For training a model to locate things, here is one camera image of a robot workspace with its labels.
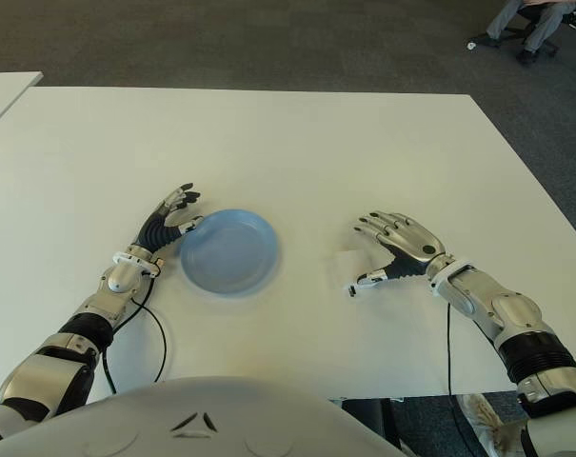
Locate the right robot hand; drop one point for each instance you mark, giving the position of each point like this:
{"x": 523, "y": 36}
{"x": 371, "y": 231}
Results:
{"x": 411, "y": 238}

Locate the white charger block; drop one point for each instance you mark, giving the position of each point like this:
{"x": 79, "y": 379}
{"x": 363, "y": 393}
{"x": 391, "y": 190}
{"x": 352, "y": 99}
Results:
{"x": 347, "y": 266}

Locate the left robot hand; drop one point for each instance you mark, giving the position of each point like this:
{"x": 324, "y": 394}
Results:
{"x": 159, "y": 231}

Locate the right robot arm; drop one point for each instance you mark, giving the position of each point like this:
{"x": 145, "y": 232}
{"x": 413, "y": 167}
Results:
{"x": 487, "y": 295}

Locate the blue plastic plate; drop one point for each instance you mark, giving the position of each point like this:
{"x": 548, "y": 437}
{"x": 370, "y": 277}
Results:
{"x": 230, "y": 252}

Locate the black table leg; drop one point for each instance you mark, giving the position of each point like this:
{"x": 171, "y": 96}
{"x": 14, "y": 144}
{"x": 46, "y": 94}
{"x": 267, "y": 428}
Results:
{"x": 371, "y": 423}

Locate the seated person legs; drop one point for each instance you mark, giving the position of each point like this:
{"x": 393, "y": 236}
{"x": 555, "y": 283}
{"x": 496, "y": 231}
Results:
{"x": 537, "y": 24}

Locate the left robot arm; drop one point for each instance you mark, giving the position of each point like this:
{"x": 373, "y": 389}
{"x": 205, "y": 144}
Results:
{"x": 121, "y": 281}

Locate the white side table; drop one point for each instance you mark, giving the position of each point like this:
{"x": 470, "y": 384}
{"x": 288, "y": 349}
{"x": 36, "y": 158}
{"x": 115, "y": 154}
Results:
{"x": 4, "y": 93}

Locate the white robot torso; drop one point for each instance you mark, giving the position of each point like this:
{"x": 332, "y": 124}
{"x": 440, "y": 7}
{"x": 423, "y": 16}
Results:
{"x": 197, "y": 419}

